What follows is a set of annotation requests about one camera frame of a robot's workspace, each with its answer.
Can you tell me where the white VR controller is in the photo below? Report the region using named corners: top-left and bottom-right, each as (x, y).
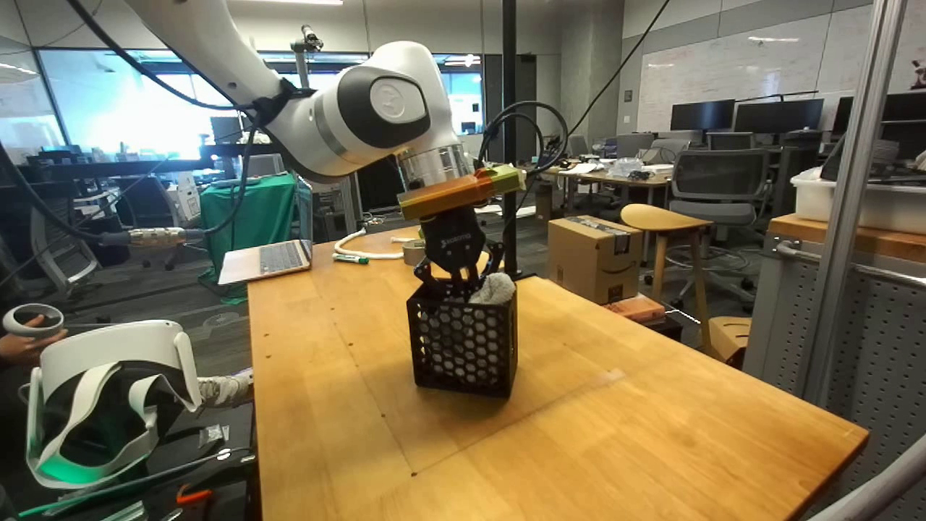
top-left (0, 300), bottom-right (69, 338)

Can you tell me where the grey perforated metal cabinet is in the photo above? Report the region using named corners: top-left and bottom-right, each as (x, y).
top-left (741, 225), bottom-right (926, 521)

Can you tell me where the white table cable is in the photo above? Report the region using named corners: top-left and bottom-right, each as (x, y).
top-left (330, 225), bottom-right (408, 265)

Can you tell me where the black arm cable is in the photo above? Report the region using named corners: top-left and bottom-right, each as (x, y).
top-left (479, 97), bottom-right (573, 181)

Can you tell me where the wrist-mounted camera box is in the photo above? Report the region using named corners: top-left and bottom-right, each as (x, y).
top-left (396, 162), bottom-right (531, 223)

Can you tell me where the wooden shelf board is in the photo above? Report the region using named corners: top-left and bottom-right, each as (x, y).
top-left (768, 212), bottom-right (926, 265)

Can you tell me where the white plastic bin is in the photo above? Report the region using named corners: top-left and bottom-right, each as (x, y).
top-left (790, 164), bottom-right (926, 233)

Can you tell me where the black pole stand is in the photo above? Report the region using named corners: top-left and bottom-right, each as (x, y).
top-left (498, 0), bottom-right (524, 277)

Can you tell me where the wall whiteboard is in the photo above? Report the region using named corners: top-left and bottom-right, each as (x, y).
top-left (634, 12), bottom-right (833, 133)

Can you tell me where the tape roll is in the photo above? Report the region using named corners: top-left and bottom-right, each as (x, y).
top-left (399, 236), bottom-right (433, 270)

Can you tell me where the grey metal rail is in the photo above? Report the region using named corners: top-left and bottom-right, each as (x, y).
top-left (807, 437), bottom-right (926, 521)

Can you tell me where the green cloth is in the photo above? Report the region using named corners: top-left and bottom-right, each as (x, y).
top-left (198, 170), bottom-right (317, 284)

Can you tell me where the white terry towel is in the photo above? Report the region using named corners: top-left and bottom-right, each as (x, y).
top-left (466, 270), bottom-right (518, 309)

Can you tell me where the black desk monitor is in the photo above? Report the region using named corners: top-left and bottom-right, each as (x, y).
top-left (668, 97), bottom-right (739, 136)
top-left (734, 94), bottom-right (829, 139)

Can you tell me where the silver laptop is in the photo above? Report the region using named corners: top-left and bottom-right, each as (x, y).
top-left (216, 236), bottom-right (317, 288)

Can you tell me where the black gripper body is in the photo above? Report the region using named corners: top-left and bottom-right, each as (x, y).
top-left (420, 207), bottom-right (488, 272)

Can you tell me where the white VR headset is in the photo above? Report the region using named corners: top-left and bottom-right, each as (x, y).
top-left (25, 316), bottom-right (205, 491)

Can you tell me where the tall wooden stool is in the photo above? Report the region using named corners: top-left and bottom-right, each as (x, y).
top-left (619, 199), bottom-right (719, 303)

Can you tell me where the cardboard shipping box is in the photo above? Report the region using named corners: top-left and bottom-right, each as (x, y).
top-left (544, 212), bottom-right (647, 307)

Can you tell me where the aluminium frame beam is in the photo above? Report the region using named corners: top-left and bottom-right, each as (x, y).
top-left (804, 0), bottom-right (911, 406)

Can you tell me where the black mesh basket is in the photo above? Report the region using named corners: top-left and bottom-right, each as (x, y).
top-left (407, 277), bottom-right (522, 400)

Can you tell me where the office desk with papers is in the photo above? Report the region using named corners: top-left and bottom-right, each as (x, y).
top-left (534, 157), bottom-right (679, 207)

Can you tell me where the person's hand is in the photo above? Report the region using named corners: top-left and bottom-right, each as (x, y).
top-left (0, 325), bottom-right (64, 366)

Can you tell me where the grey office chair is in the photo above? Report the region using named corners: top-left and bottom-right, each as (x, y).
top-left (666, 145), bottom-right (775, 229)

